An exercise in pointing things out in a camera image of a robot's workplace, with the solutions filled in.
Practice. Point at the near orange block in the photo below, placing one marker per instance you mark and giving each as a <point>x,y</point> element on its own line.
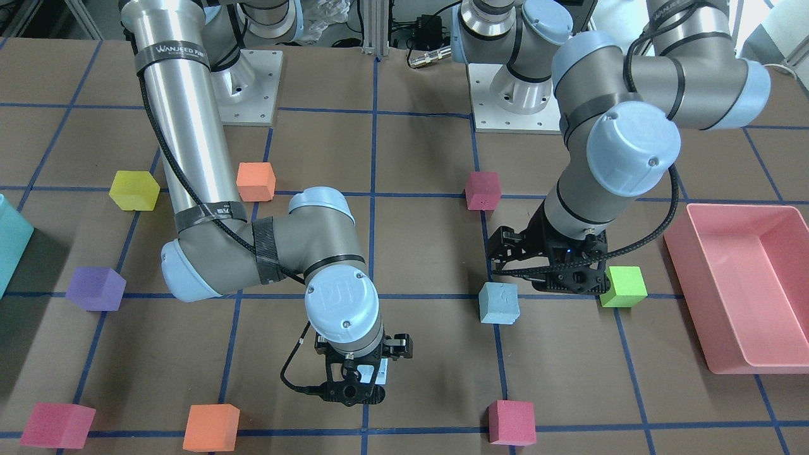
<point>256,182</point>

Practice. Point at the black electronics box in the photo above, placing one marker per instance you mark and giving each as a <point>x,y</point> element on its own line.
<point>428,32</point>

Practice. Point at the yellow block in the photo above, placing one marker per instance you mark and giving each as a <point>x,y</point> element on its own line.
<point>134,190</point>

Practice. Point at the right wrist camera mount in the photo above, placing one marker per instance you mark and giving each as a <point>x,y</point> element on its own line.
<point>348,392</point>

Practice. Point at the aluminium frame post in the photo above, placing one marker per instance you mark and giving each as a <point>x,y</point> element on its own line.
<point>375,27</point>

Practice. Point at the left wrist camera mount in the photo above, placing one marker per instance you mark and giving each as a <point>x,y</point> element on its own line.
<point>583,280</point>

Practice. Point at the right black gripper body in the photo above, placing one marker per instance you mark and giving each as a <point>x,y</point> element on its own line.
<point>400,346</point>

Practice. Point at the light blue block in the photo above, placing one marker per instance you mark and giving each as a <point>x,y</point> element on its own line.
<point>381,376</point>
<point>498,303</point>

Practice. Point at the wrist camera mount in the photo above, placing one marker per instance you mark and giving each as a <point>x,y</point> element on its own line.
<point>348,392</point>
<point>583,280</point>

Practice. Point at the pink plastic bin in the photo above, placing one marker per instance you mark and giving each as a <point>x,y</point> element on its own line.
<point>744,273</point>

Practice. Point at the green block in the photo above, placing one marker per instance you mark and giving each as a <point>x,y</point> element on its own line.
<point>627,287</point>

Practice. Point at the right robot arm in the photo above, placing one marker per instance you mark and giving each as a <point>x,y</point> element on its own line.
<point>195,75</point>

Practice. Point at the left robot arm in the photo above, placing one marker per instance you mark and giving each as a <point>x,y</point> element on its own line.
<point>621,113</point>

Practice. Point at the near crimson block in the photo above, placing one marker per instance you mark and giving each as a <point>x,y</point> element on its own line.
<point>483,191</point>

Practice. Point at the purple block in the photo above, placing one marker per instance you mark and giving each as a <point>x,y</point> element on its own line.
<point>96,288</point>

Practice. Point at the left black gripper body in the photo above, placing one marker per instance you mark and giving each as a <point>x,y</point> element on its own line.
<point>537,248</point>

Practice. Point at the cyan plastic bin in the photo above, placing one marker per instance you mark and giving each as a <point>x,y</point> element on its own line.
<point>16,232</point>

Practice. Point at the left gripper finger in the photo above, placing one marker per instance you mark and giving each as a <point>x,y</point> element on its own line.
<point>505,245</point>

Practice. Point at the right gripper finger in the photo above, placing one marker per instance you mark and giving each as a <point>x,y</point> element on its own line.
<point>397,346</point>

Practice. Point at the far crimson block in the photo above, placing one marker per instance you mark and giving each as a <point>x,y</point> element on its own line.
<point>58,426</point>
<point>512,423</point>

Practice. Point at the crimson block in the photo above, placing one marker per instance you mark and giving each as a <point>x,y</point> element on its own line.
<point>58,426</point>
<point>483,191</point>
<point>512,423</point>

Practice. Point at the far orange block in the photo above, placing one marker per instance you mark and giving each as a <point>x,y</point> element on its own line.
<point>211,428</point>

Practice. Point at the orange block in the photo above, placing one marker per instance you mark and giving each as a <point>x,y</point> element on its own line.
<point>256,182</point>
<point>211,428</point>

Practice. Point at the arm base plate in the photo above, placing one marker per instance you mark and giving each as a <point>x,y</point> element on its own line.
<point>504,104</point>
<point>246,92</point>

